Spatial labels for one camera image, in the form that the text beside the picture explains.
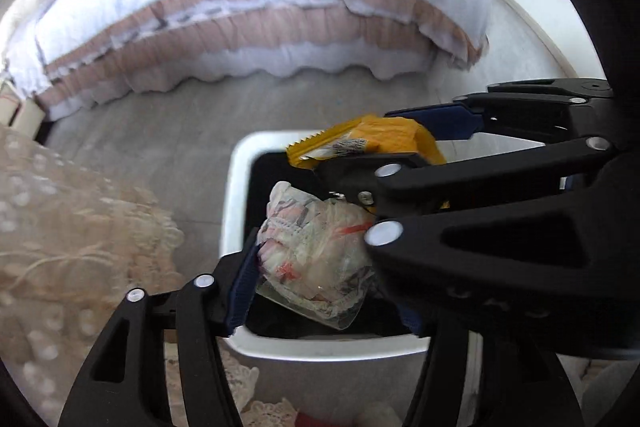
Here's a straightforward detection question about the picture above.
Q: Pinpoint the white printed wrapper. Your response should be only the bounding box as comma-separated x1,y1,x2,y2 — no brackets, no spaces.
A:
255,181,386,332

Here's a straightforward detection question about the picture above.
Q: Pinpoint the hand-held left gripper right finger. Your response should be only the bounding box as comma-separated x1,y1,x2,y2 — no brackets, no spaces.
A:
399,302,586,427

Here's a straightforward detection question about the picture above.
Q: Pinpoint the yellow snack wrapper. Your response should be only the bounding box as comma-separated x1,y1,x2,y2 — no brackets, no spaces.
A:
286,114,448,168

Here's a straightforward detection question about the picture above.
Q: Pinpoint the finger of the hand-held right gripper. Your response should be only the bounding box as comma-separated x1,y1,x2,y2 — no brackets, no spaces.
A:
385,78,616,146
314,136,640,362

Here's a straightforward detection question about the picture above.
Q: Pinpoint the floral lace tablecloth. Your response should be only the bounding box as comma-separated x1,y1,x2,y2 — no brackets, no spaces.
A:
0,124,301,427

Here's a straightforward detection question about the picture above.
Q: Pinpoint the white nightstand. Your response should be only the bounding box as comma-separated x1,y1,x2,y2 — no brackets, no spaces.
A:
0,77,45,138

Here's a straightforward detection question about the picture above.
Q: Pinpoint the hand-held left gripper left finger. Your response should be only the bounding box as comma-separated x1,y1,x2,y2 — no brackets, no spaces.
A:
57,239,261,427

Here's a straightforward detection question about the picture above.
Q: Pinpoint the pink ruffled bed skirt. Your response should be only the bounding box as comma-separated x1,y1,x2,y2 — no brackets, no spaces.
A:
35,0,488,118

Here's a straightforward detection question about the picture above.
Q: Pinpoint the white trash bin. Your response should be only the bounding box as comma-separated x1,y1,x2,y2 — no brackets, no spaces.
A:
219,131,434,362

